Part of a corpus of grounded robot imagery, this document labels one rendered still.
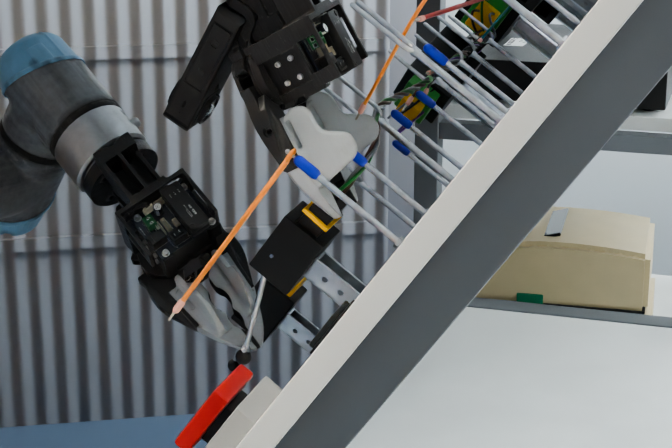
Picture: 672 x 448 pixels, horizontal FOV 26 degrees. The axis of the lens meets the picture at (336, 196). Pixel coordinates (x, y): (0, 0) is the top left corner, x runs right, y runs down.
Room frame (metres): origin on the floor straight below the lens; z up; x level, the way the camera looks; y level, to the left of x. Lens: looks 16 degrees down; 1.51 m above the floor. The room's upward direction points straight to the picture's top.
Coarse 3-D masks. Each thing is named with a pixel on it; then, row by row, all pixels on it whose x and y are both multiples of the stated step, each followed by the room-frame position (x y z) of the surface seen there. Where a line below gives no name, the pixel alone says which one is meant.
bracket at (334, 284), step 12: (324, 252) 1.13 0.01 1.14; (312, 264) 1.12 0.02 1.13; (324, 264) 1.11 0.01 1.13; (336, 264) 1.13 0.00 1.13; (312, 276) 1.12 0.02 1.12; (324, 276) 1.11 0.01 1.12; (336, 276) 1.11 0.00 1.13; (348, 276) 1.12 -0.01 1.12; (324, 288) 1.11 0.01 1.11; (336, 288) 1.11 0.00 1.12; (348, 288) 1.11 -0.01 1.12; (360, 288) 1.12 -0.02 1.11; (336, 300) 1.11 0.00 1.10; (348, 300) 1.11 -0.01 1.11
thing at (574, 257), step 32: (544, 224) 2.16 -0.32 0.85; (576, 224) 2.16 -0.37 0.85; (608, 224) 2.17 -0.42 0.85; (640, 224) 2.18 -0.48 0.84; (512, 256) 2.08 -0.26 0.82; (544, 256) 2.07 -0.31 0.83; (576, 256) 2.05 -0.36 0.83; (608, 256) 2.04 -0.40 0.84; (640, 256) 2.04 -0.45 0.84; (512, 288) 2.08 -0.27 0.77; (544, 288) 2.06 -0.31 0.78; (576, 288) 2.05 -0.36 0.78; (608, 288) 2.04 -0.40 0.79; (640, 288) 2.03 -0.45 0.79
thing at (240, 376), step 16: (240, 368) 0.89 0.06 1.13; (224, 384) 0.87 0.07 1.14; (240, 384) 0.88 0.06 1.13; (208, 400) 0.86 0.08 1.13; (224, 400) 0.85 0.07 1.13; (240, 400) 0.88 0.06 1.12; (208, 416) 0.86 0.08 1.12; (224, 416) 0.86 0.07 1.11; (192, 432) 0.86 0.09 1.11; (208, 432) 0.87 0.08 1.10
